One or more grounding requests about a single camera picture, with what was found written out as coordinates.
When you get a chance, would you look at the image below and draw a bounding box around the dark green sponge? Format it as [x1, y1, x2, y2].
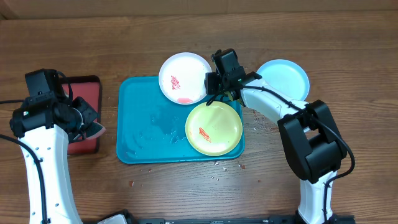
[83, 122, 106, 139]

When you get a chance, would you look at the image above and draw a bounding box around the white plate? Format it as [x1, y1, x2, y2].
[159, 52, 211, 105]

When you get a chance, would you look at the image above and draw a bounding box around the green rimmed plate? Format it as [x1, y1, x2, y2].
[185, 101, 243, 157]

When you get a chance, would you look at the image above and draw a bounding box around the light blue plate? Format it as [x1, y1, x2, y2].
[257, 59, 310, 101]

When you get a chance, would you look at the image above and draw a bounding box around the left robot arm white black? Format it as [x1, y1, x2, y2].
[1, 69, 98, 223]

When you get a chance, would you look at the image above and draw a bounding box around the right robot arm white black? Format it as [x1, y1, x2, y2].
[205, 49, 356, 224]

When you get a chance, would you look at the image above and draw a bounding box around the black tray with red liquid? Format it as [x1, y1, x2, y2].
[68, 75, 102, 156]

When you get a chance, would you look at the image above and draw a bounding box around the teal plastic tray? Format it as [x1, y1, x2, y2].
[116, 76, 245, 164]

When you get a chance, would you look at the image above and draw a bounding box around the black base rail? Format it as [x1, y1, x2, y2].
[96, 210, 356, 224]

